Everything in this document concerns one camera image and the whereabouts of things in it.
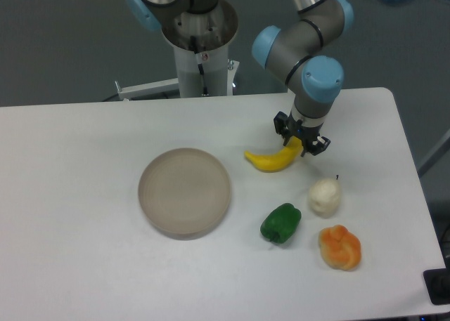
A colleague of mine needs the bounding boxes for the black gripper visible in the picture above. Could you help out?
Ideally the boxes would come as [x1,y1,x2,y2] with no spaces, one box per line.
[274,110,330,157]

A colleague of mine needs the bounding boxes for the yellow banana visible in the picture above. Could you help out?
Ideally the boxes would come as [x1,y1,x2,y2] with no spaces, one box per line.
[244,137,303,172]

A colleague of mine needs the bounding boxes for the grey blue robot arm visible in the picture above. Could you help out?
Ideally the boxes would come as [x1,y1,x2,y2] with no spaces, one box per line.
[125,0,354,155]

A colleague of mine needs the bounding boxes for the white garlic bulb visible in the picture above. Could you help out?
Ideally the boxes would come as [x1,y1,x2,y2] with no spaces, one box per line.
[307,178,342,218]

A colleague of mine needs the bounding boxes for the green bell pepper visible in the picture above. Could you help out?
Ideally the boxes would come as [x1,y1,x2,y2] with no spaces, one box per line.
[259,203,302,244]

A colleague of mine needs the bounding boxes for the orange knotted bread roll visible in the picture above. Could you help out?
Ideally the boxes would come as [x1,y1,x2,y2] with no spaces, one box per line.
[319,225,362,270]

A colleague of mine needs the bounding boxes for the beige round plate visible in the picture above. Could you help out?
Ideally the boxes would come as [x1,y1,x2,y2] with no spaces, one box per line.
[138,148,231,238]

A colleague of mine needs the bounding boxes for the black box at table edge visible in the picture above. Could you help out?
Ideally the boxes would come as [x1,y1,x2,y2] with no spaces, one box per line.
[423,268,449,306]

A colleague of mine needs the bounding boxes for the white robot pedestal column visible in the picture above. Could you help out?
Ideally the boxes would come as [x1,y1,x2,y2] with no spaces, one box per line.
[160,0,239,98]

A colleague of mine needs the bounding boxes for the white metal base bracket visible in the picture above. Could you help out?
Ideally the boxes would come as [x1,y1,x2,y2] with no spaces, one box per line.
[115,78,179,100]

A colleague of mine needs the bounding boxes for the black cable on pedestal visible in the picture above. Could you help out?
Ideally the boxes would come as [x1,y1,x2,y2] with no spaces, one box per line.
[189,35,210,98]

